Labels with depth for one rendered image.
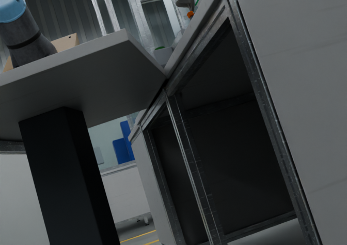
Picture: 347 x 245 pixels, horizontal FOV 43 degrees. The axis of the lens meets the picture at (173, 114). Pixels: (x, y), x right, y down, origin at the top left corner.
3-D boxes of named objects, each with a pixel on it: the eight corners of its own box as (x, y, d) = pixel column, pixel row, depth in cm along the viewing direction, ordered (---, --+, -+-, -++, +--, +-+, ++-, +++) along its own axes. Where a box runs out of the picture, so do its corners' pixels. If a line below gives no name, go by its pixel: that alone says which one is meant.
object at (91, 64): (-146, 139, 104) (-149, 127, 105) (34, 147, 193) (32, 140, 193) (128, 40, 96) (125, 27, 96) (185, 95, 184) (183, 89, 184)
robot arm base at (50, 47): (12, 79, 142) (-5, 54, 136) (19, 58, 154) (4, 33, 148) (55, 64, 141) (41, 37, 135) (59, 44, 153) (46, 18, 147)
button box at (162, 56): (157, 66, 153) (152, 49, 153) (149, 82, 173) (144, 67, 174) (176, 61, 154) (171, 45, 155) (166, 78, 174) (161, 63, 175)
